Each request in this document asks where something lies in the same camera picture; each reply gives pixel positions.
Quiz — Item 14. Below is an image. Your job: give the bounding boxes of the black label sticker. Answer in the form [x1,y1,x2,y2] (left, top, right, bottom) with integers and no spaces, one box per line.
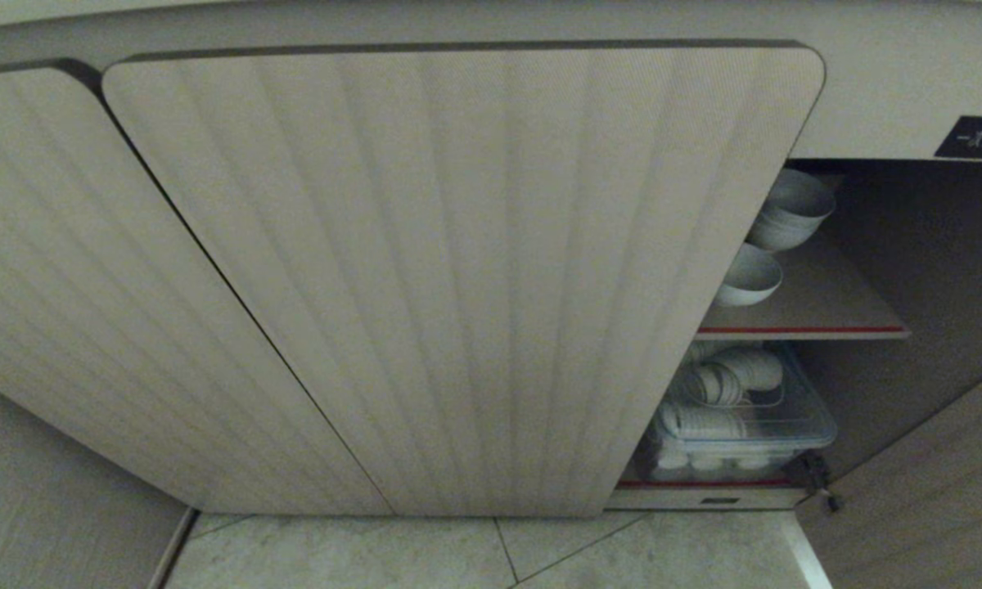
[934,115,982,161]

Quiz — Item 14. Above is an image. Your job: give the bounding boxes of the beige fluted cabinet door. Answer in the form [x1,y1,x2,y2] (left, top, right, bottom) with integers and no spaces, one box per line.
[101,41,827,519]
[0,59,394,516]

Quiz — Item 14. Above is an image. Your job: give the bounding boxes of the open wooden cabinet door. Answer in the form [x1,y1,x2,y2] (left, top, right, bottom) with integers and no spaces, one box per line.
[795,353,982,589]

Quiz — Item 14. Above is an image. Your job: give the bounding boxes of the wooden cabinet shelf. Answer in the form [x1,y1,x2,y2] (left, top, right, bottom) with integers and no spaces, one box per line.
[696,239,912,342]

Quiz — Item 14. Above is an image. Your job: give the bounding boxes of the clear plastic storage bin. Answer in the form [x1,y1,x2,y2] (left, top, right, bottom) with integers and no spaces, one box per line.
[634,344,838,483]

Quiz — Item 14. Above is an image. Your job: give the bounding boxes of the stack of white bowls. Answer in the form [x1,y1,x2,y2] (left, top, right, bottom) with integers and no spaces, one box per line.
[745,169,837,252]

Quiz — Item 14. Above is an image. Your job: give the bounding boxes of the stack of white plates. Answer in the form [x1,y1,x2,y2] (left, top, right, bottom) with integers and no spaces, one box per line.
[656,400,750,441]

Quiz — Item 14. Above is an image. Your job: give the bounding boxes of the beige kitchen cabinet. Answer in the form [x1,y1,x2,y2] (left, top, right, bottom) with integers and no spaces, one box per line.
[0,0,982,513]

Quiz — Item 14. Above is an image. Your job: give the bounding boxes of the white bowl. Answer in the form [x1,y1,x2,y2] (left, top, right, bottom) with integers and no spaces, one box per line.
[713,243,784,308]

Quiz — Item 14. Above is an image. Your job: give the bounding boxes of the metal door hinge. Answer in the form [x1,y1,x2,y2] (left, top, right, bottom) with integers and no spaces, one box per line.
[794,452,840,514]

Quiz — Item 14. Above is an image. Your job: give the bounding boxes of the row of white cups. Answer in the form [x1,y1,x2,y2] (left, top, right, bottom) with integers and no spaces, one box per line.
[684,347,785,408]

